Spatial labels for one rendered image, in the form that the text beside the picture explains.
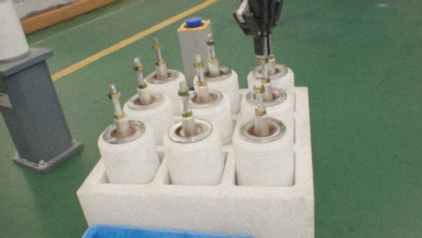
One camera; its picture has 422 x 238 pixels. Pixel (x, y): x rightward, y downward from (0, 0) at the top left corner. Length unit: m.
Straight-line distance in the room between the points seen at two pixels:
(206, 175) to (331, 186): 0.36
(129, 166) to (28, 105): 0.48
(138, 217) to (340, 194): 0.44
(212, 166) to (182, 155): 0.06
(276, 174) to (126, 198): 0.25
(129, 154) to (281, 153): 0.25
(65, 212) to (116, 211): 0.30
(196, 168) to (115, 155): 0.13
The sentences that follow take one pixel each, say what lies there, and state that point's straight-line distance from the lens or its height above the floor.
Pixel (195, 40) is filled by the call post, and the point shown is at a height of 0.29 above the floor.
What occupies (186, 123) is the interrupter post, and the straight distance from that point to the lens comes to 0.65.
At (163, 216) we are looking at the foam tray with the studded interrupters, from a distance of 0.69.
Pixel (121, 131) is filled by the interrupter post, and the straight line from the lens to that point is 0.69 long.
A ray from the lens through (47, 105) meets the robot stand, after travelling 1.13.
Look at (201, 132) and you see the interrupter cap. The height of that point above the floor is 0.25.
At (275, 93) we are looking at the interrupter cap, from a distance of 0.76.
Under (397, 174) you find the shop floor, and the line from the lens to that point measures 0.99.
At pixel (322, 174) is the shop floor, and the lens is 0.96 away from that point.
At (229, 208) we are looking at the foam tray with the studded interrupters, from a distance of 0.65.
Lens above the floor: 0.58
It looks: 28 degrees down
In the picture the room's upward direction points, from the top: 8 degrees counter-clockwise
